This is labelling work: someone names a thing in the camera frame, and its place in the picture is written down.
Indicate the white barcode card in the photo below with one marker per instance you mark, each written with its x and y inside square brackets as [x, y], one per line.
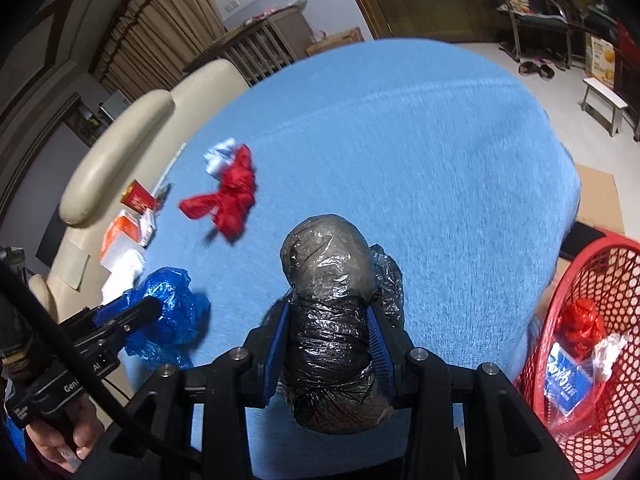
[147, 227]

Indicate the beige paper sheet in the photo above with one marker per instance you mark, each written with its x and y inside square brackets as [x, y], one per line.
[75, 265]

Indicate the small dark snack packet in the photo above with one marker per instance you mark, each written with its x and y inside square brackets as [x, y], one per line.
[162, 195]

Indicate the white paper tissues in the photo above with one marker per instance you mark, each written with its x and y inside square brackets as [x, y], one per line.
[122, 272]

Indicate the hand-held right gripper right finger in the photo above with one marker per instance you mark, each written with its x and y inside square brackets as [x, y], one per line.
[380, 347]

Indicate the red plastic bag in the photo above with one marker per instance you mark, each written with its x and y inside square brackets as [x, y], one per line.
[582, 327]
[232, 195]

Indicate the wooden double door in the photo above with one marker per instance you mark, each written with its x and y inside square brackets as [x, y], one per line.
[415, 0]

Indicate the wooden crib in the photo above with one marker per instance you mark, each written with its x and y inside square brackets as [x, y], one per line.
[260, 45]

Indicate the brown cardboard box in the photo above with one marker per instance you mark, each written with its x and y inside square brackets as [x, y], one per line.
[335, 42]

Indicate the blue plastic bag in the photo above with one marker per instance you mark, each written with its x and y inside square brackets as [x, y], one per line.
[170, 317]

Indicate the white plastic bag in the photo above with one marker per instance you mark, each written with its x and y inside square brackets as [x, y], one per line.
[220, 157]

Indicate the orange tissue pack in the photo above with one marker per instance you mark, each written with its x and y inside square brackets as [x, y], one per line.
[117, 237]

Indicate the red plastic basket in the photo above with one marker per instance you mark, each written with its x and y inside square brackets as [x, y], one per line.
[620, 285]

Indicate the small white stool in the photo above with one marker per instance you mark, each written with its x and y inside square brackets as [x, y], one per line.
[605, 97]

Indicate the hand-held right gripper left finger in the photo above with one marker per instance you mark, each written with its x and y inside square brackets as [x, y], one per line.
[276, 345]

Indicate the white refrigerator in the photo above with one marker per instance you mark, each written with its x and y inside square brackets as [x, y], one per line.
[116, 106]

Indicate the cream leather sofa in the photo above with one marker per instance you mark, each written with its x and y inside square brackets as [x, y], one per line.
[115, 160]

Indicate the red paper cup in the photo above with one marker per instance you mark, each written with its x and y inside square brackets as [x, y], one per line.
[136, 197]

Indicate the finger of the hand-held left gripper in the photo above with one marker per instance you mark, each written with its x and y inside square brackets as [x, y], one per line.
[114, 310]
[140, 312]

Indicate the beige striped curtains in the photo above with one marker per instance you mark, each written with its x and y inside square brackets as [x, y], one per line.
[150, 25]

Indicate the pair of slippers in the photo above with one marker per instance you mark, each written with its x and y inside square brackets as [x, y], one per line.
[537, 69]

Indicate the flat cardboard sheet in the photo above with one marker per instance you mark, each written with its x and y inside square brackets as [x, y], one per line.
[600, 197]

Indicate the black metal chair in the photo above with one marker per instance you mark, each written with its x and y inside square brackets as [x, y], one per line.
[530, 15]

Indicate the person's left hand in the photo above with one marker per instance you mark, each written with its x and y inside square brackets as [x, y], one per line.
[70, 435]

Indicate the orange printed box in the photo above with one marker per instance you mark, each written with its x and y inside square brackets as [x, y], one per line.
[600, 60]

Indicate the black plastic bag bundle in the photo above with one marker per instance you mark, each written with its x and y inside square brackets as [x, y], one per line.
[330, 310]

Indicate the pink cloth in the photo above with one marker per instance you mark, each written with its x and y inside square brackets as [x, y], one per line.
[262, 15]

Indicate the white wrapper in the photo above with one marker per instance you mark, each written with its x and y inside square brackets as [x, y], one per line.
[609, 355]

